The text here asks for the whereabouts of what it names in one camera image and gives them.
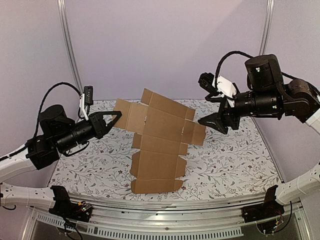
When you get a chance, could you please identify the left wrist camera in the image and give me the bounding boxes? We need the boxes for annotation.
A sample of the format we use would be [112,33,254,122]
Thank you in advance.
[78,85,94,121]

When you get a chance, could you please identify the aluminium frame post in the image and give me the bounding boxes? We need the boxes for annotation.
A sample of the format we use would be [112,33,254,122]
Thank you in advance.
[57,0,83,93]
[258,0,275,55]

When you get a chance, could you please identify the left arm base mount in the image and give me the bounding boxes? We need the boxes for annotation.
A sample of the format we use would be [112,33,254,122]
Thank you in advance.
[48,185,93,223]

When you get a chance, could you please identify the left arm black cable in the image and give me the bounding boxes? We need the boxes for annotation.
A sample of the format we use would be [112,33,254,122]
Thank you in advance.
[33,81,85,137]

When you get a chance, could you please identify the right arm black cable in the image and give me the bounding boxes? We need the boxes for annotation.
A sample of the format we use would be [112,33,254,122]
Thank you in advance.
[214,50,256,78]

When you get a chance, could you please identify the floral patterned table mat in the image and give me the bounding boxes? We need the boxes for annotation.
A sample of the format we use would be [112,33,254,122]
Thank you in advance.
[47,99,285,202]

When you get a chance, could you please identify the right aluminium frame post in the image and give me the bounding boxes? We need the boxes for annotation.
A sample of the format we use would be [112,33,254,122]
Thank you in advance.
[258,0,275,55]

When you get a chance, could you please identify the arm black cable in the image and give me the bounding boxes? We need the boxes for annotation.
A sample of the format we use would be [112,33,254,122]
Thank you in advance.
[33,81,85,137]
[214,50,256,78]

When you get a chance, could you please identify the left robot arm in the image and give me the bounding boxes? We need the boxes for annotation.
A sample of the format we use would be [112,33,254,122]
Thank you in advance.
[0,104,122,217]

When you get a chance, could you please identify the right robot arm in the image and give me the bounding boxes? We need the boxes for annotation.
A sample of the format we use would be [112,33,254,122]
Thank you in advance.
[198,51,320,135]

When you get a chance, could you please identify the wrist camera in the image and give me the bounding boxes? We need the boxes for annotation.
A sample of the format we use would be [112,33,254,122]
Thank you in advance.
[78,85,94,121]
[198,72,240,100]

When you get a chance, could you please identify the left aluminium frame post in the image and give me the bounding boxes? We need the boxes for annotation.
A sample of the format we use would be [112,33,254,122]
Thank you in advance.
[57,0,83,93]

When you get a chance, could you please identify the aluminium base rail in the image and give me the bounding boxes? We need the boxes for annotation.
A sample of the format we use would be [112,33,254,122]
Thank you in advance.
[23,192,311,240]

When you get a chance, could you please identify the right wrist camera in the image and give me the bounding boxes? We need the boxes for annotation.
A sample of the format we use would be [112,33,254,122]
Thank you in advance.
[198,72,240,100]

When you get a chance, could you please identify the brown cardboard box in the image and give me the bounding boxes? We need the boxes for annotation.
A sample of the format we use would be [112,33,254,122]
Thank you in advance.
[114,89,206,194]

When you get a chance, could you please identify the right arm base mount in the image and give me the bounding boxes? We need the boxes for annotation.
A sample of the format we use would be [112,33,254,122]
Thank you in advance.
[241,185,285,223]

